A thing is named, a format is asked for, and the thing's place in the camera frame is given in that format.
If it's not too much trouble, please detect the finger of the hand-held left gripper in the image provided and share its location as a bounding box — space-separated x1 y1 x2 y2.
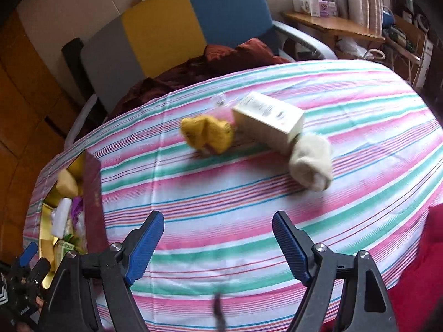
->
17 242 39 269
26 259 52 286

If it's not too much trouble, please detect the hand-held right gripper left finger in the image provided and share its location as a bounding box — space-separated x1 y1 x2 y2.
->
42 211 165 332

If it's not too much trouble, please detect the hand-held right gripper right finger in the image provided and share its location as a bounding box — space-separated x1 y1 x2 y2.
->
272 211 398 332

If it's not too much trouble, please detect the small green packet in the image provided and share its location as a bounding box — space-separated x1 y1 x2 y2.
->
55 238 79 261

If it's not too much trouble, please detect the maroon gift box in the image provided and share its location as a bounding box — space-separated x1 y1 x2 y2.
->
34 150 109 281

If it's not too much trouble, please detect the yellow sponge block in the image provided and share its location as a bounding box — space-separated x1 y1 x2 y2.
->
56 169 79 198

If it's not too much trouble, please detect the cream knit sock roll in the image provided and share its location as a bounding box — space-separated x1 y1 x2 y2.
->
288 134 334 193

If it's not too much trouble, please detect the cream printed carton box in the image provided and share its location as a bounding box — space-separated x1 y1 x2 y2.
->
231 91 306 156

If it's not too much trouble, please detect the yellow knit sock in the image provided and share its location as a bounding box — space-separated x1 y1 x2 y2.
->
180 116 236 155

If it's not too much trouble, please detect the striped bed sheet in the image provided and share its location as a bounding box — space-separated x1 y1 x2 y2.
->
22 59 441 332

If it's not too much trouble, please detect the small clear plastic wrapper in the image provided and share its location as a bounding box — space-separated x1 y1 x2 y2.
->
211 93 239 110

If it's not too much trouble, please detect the dark red blanket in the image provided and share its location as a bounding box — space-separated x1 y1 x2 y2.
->
118 37 291 115

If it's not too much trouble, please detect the white plastic bag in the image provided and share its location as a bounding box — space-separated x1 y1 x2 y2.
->
337 38 368 58

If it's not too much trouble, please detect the white looped tube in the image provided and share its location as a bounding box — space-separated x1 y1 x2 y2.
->
365 49 387 63

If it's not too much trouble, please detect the wooden desk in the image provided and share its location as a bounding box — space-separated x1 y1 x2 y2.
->
281 10 386 48

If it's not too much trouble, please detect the tall white carton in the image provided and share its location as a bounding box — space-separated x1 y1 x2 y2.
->
415 40 435 89

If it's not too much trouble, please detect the wooden folding rack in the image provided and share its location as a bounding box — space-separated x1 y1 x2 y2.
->
382 7 433 88

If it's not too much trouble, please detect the white printed box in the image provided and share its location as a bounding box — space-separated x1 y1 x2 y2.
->
293 0 321 17

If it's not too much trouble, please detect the small purple box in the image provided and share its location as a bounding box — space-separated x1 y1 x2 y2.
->
318 0 338 18

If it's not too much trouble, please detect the blue yellow grey chair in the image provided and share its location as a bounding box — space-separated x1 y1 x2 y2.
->
61 0 338 147

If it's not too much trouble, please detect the blue bag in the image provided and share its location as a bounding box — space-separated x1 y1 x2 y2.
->
382 6 396 28

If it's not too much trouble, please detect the beige patterned curtain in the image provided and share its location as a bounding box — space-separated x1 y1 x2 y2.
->
332 0 385 36

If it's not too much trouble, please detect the dark blurred cord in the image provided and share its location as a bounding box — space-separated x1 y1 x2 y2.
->
213 294 228 332

